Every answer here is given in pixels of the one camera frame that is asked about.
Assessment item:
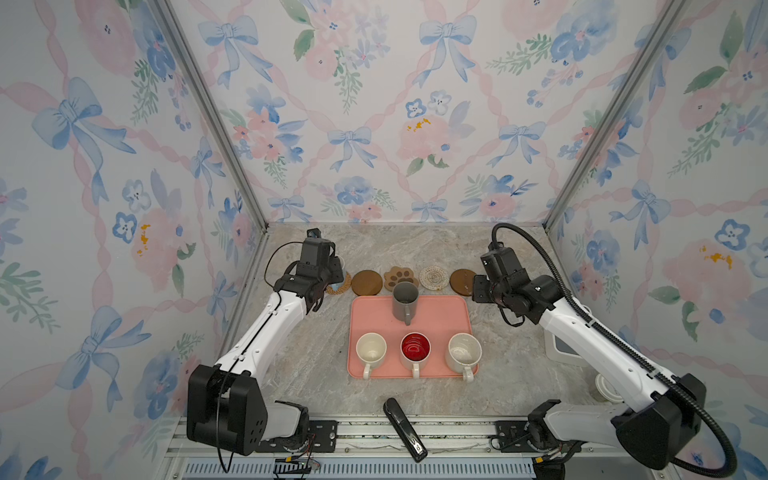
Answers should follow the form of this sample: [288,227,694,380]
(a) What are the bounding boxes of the aluminium rail base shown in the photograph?
[161,413,667,480]

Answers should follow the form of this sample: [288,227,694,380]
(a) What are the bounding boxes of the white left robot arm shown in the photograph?
[186,228,344,456]

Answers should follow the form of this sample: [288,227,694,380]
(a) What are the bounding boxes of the grey mug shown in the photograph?
[392,282,419,326]

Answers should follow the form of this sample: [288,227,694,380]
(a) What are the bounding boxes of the red interior mug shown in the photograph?
[399,332,432,379]

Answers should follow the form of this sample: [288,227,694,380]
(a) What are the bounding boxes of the white grey tissue box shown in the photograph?
[544,331,589,368]

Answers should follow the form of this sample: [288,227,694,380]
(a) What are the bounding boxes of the plain round wooden coaster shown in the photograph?
[351,270,383,296]

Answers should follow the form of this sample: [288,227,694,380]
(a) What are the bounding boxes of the cream mug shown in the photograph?
[355,332,388,380]
[445,333,483,382]

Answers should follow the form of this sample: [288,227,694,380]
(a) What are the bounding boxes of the black handheld device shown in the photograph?
[383,397,428,463]

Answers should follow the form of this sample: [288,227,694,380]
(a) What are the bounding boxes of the white lidded paper cup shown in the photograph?
[594,373,623,404]

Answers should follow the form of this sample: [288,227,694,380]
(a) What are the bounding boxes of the rattan woven round coaster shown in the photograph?
[326,272,352,295]

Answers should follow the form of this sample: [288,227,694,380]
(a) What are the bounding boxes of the scratched round wooden coaster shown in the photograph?
[449,269,476,297]

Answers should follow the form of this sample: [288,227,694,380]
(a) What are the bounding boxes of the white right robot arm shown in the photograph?
[473,244,706,470]

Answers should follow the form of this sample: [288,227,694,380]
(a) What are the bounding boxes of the pink plastic tray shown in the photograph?
[346,293,479,380]

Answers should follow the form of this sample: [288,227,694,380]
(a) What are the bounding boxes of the cork paw print coaster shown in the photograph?
[383,266,420,292]

